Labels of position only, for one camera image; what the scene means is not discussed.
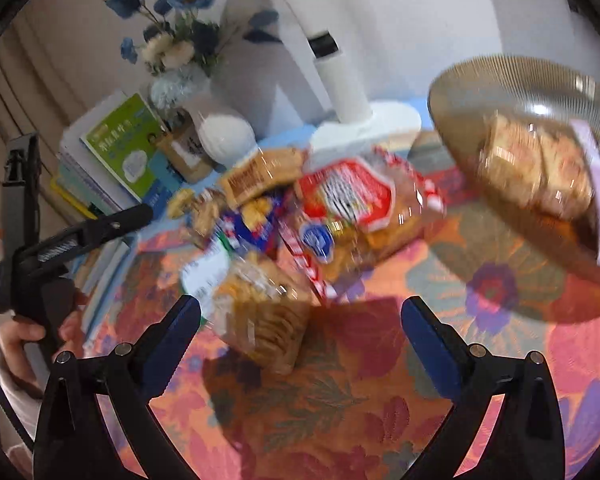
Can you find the amber ribbed glass plate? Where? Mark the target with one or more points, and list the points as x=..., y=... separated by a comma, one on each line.
x=505, y=85

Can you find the blue snack packet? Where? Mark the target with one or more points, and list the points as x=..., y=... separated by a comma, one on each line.
x=252, y=225

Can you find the floral tablecloth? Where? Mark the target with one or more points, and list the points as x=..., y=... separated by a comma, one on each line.
x=330, y=410

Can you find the person's left forearm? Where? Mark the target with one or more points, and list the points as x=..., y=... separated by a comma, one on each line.
x=17, y=405

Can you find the beige curtain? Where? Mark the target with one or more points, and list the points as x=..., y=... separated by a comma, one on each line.
x=10, y=85

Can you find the purple snack packet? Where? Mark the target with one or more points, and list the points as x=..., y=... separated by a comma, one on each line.
x=597, y=195

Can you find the person's left hand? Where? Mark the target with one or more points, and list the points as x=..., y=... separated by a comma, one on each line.
x=20, y=350

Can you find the small yellow cookie packet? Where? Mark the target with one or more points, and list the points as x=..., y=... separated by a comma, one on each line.
x=202, y=210

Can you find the white stand with round base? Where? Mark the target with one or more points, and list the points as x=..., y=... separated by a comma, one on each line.
x=345, y=90

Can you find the clear wrapped bread packet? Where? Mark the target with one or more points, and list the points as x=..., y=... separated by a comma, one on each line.
x=530, y=170

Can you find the stack of books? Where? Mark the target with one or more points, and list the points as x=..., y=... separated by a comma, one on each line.
x=72, y=165

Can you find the white dome-shaped object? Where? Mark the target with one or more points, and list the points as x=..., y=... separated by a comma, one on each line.
x=225, y=135

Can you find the brown snack packet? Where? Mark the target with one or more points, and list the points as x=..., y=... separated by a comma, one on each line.
x=250, y=177

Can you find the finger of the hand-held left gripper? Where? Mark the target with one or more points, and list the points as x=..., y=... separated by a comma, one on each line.
x=21, y=195
x=110, y=225

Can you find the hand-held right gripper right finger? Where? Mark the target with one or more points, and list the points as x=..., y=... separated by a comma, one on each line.
x=430, y=345

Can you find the large red bread bag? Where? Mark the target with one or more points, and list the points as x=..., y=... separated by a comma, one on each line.
x=350, y=195

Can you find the clear toast packet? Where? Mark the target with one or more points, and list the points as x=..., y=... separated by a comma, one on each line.
x=270, y=320

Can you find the pale blue vase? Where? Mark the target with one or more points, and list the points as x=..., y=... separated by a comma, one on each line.
x=177, y=87

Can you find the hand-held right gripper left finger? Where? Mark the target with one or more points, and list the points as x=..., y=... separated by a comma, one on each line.
x=175, y=340

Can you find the green cover book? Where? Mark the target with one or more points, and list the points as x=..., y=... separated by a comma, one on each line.
x=125, y=145

